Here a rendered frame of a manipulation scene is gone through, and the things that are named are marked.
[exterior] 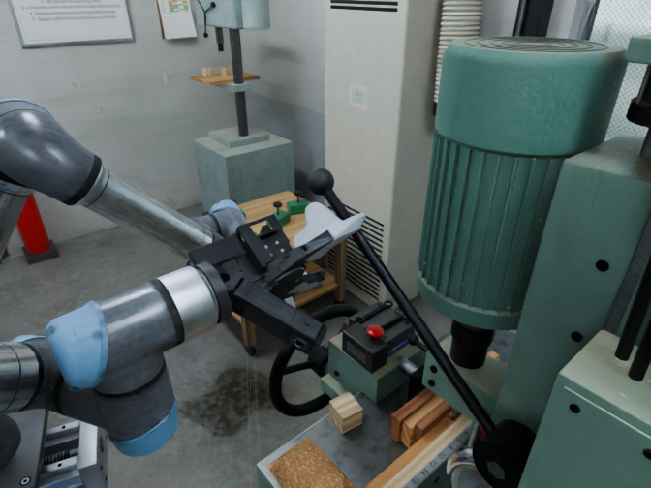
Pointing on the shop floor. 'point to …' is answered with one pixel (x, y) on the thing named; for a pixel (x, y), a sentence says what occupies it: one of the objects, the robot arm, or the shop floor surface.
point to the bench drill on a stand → (278, 165)
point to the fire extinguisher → (35, 234)
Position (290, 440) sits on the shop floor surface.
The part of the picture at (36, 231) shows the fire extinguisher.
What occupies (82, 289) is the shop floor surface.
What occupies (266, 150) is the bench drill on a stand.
